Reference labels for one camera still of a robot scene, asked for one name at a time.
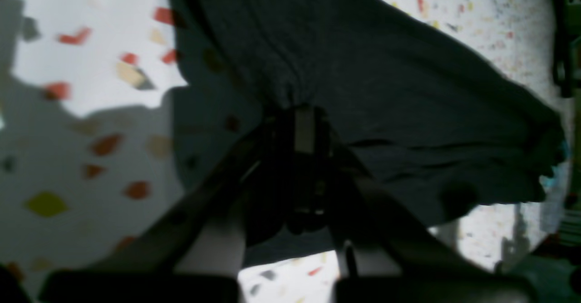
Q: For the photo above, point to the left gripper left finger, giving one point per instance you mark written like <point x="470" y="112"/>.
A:
<point x="193" y="254"/>

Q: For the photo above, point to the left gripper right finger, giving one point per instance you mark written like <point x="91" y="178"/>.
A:
<point x="385" y="254"/>

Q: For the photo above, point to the dark grey T-shirt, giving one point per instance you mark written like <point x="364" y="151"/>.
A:
<point x="436" y="125"/>

